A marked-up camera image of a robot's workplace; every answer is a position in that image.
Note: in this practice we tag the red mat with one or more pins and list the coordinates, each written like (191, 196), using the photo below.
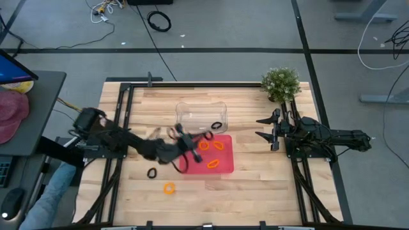
(223, 167)

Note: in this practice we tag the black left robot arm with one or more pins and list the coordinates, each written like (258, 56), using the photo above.
(128, 140)

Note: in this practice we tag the black aluminium table frame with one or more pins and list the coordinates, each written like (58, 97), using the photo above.
(191, 84)

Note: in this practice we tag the black keyboard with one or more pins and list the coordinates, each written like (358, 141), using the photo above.
(4, 171)

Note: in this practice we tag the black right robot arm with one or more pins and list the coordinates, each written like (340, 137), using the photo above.
(345, 137)

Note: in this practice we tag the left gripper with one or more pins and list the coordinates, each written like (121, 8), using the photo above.
(183, 143)

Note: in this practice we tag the person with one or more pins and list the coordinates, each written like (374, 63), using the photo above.
(48, 198)

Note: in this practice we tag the green potted plant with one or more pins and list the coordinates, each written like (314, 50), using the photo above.
(281, 84)

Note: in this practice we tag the grey desk foot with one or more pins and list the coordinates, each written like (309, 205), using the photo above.
(383, 98)
(364, 16)

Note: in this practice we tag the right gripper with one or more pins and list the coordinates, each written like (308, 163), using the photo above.
(284, 131)

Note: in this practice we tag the clear plastic bin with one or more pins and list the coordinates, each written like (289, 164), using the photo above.
(201, 115)

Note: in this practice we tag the black box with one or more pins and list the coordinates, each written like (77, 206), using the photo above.
(150, 2)

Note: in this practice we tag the yellow round object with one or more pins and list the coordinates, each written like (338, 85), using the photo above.
(19, 87)

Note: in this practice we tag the computer monitor with blue screen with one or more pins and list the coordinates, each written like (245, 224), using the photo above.
(12, 68)

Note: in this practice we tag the maroon cap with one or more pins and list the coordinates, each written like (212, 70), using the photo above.
(11, 115)

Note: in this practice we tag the black flat bar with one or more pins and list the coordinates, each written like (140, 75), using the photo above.
(60, 151)

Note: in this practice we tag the black computer mouse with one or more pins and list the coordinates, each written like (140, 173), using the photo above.
(11, 202)

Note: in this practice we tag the dark grey desk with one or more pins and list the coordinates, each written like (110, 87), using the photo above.
(44, 105)

